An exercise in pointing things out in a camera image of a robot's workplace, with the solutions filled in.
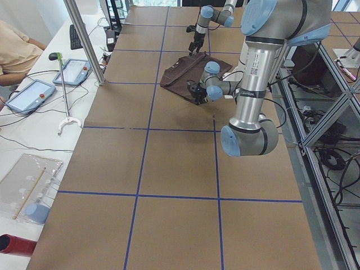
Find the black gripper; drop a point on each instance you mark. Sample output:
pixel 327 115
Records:
pixel 197 38
pixel 197 95

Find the dark brown t-shirt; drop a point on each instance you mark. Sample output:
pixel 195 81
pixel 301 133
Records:
pixel 188 70

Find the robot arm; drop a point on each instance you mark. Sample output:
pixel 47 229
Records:
pixel 267 26
pixel 220 12

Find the black keyboard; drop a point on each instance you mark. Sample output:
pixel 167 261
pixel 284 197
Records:
pixel 75 42

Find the far teach pendant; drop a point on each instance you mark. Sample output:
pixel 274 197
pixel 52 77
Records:
pixel 75 71

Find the teach pendant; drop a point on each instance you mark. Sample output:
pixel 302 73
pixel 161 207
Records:
pixel 75 71
pixel 31 97

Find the near teach pendant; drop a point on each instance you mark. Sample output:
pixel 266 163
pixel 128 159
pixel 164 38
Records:
pixel 31 97

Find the person in beige shirt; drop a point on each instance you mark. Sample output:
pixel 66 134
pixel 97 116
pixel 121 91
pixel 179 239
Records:
pixel 19 53

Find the clear plastic tray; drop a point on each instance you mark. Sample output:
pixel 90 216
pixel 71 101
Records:
pixel 33 179

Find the red cylinder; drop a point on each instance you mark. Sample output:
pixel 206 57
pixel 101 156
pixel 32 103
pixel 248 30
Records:
pixel 15 245

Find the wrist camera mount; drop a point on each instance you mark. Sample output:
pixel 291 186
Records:
pixel 191 28

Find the aluminium frame post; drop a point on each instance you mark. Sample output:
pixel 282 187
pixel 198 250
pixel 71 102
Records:
pixel 79 24

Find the green handled reacher grabber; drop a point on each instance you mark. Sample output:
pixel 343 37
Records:
pixel 68 119

